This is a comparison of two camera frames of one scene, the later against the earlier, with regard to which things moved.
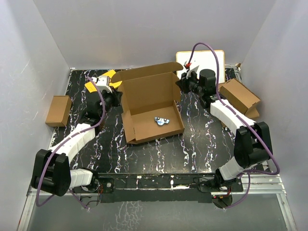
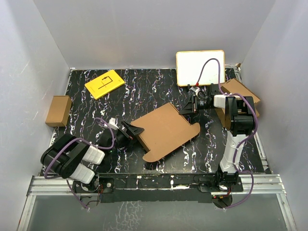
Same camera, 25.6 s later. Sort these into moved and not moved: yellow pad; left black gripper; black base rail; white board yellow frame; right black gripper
Moved: left black gripper; right black gripper
Not moved: yellow pad; black base rail; white board yellow frame
